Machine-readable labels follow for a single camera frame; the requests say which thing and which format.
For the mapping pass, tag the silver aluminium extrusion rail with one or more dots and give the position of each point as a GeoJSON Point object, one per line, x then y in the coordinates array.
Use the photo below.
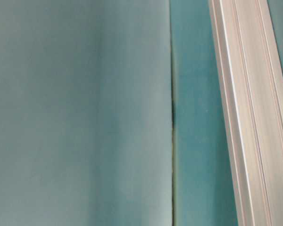
{"type": "Point", "coordinates": [251, 84]}

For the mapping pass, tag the teal table mat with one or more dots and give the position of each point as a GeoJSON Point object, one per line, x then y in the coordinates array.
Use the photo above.
{"type": "Point", "coordinates": [111, 114]}

